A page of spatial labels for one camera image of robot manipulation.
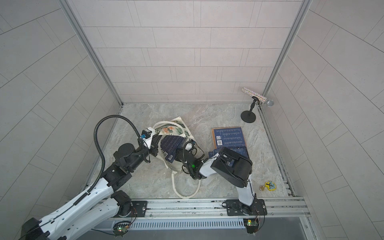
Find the brown black book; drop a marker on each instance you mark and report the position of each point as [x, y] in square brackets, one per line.
[212, 138]

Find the small yellow toy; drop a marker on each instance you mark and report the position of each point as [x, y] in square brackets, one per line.
[269, 185]

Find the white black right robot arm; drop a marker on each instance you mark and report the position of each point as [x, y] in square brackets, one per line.
[233, 167]

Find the right circuit board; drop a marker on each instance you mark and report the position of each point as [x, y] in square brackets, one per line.
[252, 225]

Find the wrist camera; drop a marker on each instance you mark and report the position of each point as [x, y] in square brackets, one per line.
[147, 136]
[190, 146]

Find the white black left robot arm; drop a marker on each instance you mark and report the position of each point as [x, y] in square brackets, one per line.
[50, 227]

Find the stack of dark blue books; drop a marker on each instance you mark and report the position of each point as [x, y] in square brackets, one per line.
[169, 145]

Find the white ventilation grille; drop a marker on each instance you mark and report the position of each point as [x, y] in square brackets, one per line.
[187, 224]

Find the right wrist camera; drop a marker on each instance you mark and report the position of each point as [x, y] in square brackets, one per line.
[190, 146]

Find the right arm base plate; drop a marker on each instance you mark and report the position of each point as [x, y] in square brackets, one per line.
[232, 207]

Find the glittery microphone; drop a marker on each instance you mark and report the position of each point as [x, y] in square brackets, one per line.
[264, 100]

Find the left circuit board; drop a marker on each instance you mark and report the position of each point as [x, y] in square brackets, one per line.
[121, 228]

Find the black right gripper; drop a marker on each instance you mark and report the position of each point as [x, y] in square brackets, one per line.
[178, 154]

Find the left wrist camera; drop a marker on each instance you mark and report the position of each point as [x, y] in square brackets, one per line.
[147, 136]

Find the floral canvas tote bag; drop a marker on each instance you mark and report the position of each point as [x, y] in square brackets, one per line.
[173, 134]

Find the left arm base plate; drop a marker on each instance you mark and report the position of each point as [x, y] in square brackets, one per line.
[138, 209]

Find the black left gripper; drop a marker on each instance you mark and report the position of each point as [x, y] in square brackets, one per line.
[154, 146]

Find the circuit board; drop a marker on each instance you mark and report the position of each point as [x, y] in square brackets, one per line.
[252, 225]
[121, 228]

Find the black microphone stand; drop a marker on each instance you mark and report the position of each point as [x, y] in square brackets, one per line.
[249, 116]

